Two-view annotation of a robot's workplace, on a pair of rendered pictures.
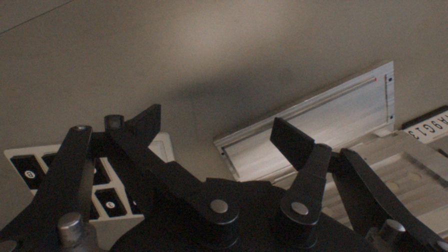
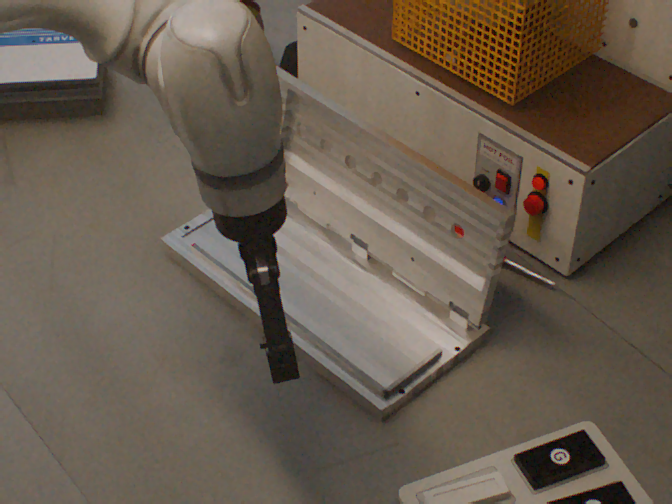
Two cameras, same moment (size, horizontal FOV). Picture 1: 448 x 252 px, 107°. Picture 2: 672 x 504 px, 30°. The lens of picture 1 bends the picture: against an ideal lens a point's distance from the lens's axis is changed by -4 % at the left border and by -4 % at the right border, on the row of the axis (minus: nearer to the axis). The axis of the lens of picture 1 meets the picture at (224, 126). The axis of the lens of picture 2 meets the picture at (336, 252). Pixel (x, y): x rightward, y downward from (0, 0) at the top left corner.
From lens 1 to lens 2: 1.26 m
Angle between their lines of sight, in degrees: 39
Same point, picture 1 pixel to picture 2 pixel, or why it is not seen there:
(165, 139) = (409, 490)
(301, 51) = (187, 353)
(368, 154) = (307, 193)
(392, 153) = (289, 166)
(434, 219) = (360, 63)
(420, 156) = not seen: hidden behind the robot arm
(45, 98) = not seen: outside the picture
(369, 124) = not seen: hidden behind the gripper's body
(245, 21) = (169, 432)
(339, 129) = (288, 250)
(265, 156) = (380, 329)
